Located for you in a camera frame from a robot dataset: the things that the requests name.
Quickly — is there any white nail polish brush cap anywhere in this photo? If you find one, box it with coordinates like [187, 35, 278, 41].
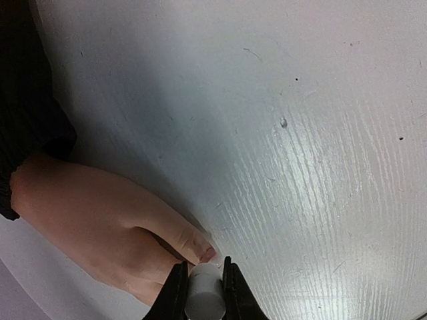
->
[185, 263, 226, 320]

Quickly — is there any mannequin hand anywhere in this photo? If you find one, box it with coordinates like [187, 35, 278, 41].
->
[10, 153, 216, 305]

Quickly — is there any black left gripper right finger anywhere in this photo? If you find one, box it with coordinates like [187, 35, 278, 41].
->
[222, 256, 267, 320]

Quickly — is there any grey and black jacket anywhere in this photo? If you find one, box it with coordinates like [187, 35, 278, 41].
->
[1, 1, 77, 221]

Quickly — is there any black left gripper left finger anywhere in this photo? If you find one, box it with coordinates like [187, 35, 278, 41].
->
[143, 261, 188, 320]

